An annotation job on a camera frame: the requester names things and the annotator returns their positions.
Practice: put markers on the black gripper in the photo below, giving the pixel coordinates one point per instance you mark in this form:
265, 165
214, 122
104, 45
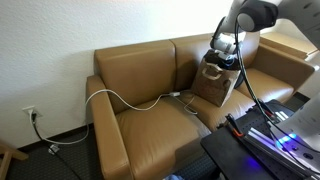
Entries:
224, 57

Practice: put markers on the blue denim jeans cloth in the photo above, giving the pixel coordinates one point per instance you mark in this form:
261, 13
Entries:
213, 60

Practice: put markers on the brown printed paper bag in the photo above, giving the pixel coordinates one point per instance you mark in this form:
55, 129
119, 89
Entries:
213, 86

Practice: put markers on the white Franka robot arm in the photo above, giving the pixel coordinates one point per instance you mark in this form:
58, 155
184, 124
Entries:
260, 13

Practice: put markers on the tan wooden side table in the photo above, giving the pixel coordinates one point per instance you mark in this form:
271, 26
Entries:
286, 43

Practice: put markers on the black robot table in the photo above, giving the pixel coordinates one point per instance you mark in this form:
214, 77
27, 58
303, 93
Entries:
226, 153

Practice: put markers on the grey dotted floor mat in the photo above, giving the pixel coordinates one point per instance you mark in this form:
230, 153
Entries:
196, 166

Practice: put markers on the tan leather sofa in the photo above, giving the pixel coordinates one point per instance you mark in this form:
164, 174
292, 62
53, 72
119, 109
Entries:
150, 143

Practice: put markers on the blue fabric scrap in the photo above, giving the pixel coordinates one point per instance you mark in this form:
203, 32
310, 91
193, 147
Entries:
173, 177

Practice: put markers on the white floor power adapter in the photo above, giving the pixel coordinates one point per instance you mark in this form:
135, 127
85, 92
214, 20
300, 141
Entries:
53, 148

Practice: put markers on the wooden furniture leg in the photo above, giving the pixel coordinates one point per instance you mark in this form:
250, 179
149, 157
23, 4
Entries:
6, 160

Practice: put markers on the silver robot base rail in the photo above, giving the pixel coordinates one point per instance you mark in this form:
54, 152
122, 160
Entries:
266, 140

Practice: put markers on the white wall outlet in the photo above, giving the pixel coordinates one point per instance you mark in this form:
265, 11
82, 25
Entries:
29, 109

